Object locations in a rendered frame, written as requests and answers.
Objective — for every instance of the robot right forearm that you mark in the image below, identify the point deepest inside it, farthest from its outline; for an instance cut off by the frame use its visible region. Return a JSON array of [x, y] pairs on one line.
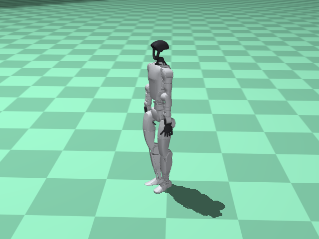
[[148, 101]]

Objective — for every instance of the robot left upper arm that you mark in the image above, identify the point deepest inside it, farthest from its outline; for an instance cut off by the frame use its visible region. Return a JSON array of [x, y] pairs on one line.
[[167, 75]]

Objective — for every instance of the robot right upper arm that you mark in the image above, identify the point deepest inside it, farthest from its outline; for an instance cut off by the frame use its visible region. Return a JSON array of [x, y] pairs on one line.
[[147, 85]]

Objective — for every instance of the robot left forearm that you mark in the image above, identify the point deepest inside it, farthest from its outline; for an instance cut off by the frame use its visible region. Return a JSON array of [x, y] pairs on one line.
[[167, 108]]

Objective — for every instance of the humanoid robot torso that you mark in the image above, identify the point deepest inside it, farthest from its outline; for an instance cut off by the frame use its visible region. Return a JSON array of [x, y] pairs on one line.
[[156, 89]]

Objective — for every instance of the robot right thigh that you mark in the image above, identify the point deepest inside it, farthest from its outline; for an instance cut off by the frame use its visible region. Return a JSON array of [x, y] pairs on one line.
[[149, 132]]

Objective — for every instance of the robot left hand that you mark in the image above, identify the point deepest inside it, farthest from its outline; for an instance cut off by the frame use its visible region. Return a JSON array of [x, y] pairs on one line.
[[167, 129]]

